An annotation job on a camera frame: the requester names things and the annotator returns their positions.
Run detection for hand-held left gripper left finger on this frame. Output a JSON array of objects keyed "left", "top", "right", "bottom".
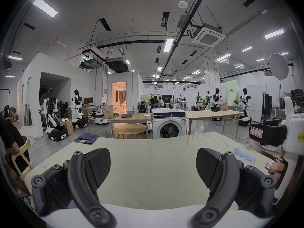
[{"left": 32, "top": 148, "right": 117, "bottom": 228}]

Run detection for long wooden table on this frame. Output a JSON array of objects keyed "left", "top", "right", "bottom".
[
  {"left": 185, "top": 104, "right": 245, "bottom": 140},
  {"left": 103, "top": 104, "right": 153, "bottom": 138}
]

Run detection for folded blue jeans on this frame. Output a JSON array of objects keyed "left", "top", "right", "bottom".
[{"left": 74, "top": 133, "right": 99, "bottom": 144}]

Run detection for brown carton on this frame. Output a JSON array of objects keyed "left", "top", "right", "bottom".
[{"left": 62, "top": 120, "right": 74, "bottom": 135}]

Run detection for white washing machine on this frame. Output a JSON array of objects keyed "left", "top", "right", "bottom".
[{"left": 151, "top": 108, "right": 187, "bottom": 139}]

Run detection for round studio light on stand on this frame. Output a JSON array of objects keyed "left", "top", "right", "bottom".
[{"left": 268, "top": 53, "right": 289, "bottom": 110}]

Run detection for strip of pale blue clips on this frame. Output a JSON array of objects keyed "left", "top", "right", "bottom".
[{"left": 234, "top": 148, "right": 257, "bottom": 164}]

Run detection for wooden chair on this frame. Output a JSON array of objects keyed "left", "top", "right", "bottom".
[{"left": 10, "top": 135, "right": 35, "bottom": 180}]

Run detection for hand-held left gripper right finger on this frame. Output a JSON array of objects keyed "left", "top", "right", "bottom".
[{"left": 190, "top": 148, "right": 276, "bottom": 228}]

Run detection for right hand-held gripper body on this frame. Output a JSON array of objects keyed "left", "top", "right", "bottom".
[{"left": 249, "top": 96, "right": 304, "bottom": 205}]

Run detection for round wooden table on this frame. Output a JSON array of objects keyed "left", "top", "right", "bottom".
[{"left": 113, "top": 123, "right": 147, "bottom": 139}]

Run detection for small white folding table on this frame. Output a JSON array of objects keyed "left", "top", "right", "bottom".
[{"left": 82, "top": 97, "right": 100, "bottom": 123}]

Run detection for group of people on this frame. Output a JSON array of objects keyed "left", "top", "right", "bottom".
[{"left": 149, "top": 95, "right": 165, "bottom": 109}]

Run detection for black phone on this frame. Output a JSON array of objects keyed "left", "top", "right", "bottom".
[{"left": 265, "top": 162, "right": 277, "bottom": 174}]

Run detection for person's right hand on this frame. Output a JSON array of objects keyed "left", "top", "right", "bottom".
[{"left": 268, "top": 150, "right": 286, "bottom": 175}]

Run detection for white humanoid robot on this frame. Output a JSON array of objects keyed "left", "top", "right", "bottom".
[
  {"left": 238, "top": 87, "right": 252, "bottom": 127},
  {"left": 69, "top": 89, "right": 88, "bottom": 129},
  {"left": 210, "top": 88, "right": 224, "bottom": 112}
]

